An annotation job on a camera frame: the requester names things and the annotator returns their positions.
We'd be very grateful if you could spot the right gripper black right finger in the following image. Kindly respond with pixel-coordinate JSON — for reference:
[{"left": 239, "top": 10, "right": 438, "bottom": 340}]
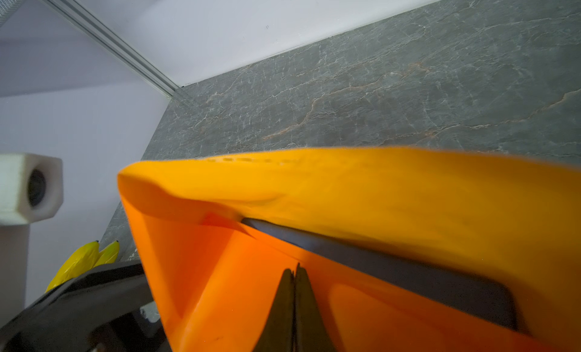
[{"left": 294, "top": 264, "right": 336, "bottom": 351}]

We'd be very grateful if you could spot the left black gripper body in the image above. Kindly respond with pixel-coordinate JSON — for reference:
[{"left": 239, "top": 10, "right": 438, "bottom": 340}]
[{"left": 1, "top": 261, "right": 171, "bottom": 351}]

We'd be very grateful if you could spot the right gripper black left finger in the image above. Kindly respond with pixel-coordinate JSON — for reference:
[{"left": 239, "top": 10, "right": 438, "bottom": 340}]
[{"left": 253, "top": 269, "right": 295, "bottom": 352}]

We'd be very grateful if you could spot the dark blue gift box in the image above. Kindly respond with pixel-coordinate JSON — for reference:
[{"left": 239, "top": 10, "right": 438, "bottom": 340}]
[{"left": 242, "top": 218, "right": 517, "bottom": 331}]

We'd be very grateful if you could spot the yellow banana bunch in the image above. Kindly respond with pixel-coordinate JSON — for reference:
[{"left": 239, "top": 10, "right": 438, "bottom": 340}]
[{"left": 45, "top": 241, "right": 120, "bottom": 292}]

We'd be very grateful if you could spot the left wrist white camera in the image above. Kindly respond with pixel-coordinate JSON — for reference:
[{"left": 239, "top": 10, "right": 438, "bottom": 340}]
[{"left": 1, "top": 153, "right": 64, "bottom": 226}]

